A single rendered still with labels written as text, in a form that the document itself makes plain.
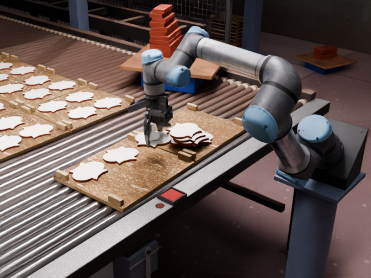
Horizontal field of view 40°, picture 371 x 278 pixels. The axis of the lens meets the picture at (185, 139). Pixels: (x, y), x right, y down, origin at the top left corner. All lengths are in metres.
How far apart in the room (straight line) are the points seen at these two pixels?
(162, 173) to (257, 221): 1.48
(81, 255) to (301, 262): 1.05
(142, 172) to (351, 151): 0.80
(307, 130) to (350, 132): 0.27
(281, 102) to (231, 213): 1.95
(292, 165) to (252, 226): 1.51
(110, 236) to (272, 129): 0.60
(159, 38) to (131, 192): 1.25
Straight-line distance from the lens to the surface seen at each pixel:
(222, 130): 2.26
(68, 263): 1.57
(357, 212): 3.56
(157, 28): 2.85
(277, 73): 1.51
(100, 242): 1.62
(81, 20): 3.88
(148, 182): 1.86
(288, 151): 1.68
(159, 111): 1.85
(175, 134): 2.06
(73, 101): 2.57
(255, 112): 1.47
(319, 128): 1.87
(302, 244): 2.23
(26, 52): 3.49
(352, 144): 2.07
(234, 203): 3.45
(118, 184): 1.86
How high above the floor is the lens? 1.91
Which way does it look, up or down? 27 degrees down
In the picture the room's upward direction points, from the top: 1 degrees clockwise
